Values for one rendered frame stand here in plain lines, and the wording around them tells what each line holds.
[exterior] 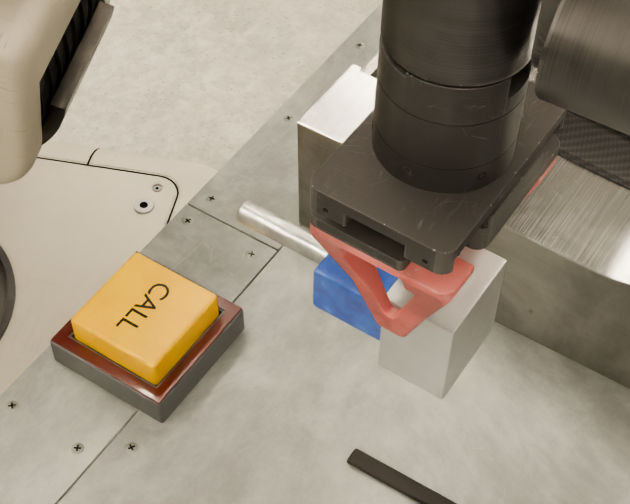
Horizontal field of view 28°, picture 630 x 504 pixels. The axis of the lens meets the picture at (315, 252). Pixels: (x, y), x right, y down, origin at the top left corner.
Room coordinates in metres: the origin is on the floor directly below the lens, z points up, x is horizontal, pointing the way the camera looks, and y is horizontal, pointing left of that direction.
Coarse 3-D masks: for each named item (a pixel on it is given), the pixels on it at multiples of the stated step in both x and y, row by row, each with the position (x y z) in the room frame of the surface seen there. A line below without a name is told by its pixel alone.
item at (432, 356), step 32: (256, 224) 0.40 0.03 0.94; (288, 224) 0.40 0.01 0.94; (320, 256) 0.38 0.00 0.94; (480, 256) 0.36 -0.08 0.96; (320, 288) 0.36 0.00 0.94; (352, 288) 0.35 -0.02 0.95; (480, 288) 0.34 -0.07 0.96; (352, 320) 0.35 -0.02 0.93; (448, 320) 0.33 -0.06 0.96; (480, 320) 0.34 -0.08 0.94; (384, 352) 0.34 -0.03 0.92; (416, 352) 0.33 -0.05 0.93; (448, 352) 0.32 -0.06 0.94; (416, 384) 0.33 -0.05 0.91; (448, 384) 0.32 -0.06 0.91
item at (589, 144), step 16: (576, 128) 0.52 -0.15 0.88; (592, 128) 0.52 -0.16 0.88; (608, 128) 0.52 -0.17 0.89; (560, 144) 0.51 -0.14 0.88; (576, 144) 0.51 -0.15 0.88; (592, 144) 0.51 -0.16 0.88; (608, 144) 0.51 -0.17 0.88; (624, 144) 0.51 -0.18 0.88; (576, 160) 0.49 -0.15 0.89; (592, 160) 0.50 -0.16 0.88; (608, 160) 0.50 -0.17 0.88; (624, 160) 0.50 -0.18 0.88; (608, 176) 0.48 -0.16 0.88; (624, 176) 0.49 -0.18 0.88
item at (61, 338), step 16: (224, 304) 0.44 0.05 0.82; (224, 320) 0.43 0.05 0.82; (64, 336) 0.42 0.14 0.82; (208, 336) 0.42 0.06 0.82; (80, 352) 0.41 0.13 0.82; (192, 352) 0.41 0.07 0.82; (112, 368) 0.39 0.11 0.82; (176, 368) 0.39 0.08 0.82; (128, 384) 0.38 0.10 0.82; (144, 384) 0.38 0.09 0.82; (160, 400) 0.37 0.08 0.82
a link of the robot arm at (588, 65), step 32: (576, 0) 0.31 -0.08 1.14; (608, 0) 0.31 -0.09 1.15; (576, 32) 0.31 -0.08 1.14; (608, 32) 0.30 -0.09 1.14; (544, 64) 0.31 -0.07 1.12; (576, 64) 0.30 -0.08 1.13; (608, 64) 0.30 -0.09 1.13; (544, 96) 0.31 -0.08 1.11; (576, 96) 0.30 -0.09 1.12; (608, 96) 0.29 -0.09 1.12
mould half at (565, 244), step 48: (336, 96) 0.54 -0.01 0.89; (336, 144) 0.50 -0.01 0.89; (576, 192) 0.47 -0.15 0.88; (624, 192) 0.47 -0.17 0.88; (528, 240) 0.44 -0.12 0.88; (576, 240) 0.43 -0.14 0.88; (624, 240) 0.43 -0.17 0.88; (528, 288) 0.43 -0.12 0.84; (576, 288) 0.42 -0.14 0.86; (624, 288) 0.40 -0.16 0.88; (528, 336) 0.43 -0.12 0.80; (576, 336) 0.41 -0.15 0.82; (624, 336) 0.40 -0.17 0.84; (624, 384) 0.40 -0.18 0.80
